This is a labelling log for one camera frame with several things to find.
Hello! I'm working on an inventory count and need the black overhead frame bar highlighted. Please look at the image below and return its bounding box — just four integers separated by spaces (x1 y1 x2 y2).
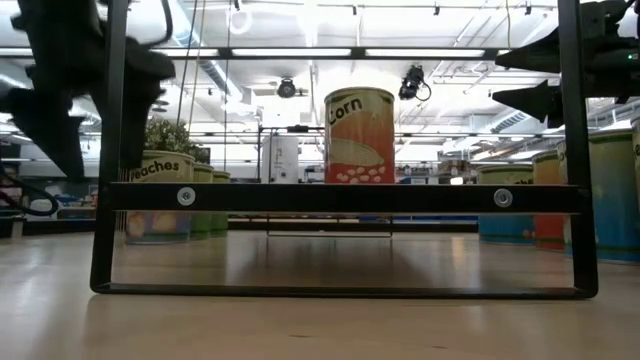
149 46 511 63

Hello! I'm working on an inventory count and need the peaches label can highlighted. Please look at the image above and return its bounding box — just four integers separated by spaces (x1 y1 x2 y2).
122 149 196 246

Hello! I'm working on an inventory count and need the black overhead camera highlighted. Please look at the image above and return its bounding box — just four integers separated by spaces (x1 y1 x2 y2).
397 63 433 103

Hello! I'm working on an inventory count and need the yellow hanging cord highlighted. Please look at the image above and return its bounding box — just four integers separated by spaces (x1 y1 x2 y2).
503 0 516 51

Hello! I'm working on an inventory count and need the wooden tray with black handles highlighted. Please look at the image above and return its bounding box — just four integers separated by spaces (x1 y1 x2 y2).
88 0 600 301

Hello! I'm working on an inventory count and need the orange red label can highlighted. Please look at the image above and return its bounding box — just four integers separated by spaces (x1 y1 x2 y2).
531 149 570 251

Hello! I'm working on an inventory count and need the white cylindrical tank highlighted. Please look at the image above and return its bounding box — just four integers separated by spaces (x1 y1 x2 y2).
260 134 301 184

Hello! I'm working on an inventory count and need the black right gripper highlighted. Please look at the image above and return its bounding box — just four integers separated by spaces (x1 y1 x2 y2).
491 0 640 129

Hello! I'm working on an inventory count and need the blue label can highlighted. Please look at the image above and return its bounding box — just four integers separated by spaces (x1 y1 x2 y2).
476 163 536 245
563 127 640 265

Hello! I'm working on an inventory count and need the green label can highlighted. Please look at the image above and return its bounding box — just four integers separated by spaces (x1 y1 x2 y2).
192 162 216 240
212 170 232 237

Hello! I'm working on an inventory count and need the corn label can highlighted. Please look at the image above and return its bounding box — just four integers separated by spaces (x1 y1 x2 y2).
323 86 396 185

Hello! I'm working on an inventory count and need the black round ceiling device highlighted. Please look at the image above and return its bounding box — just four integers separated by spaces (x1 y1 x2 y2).
276 76 299 100

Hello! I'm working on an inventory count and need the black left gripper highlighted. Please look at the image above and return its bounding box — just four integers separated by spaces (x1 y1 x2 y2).
0 0 177 182

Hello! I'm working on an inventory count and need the potted green plant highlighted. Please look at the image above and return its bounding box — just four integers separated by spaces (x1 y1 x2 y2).
143 117 211 164

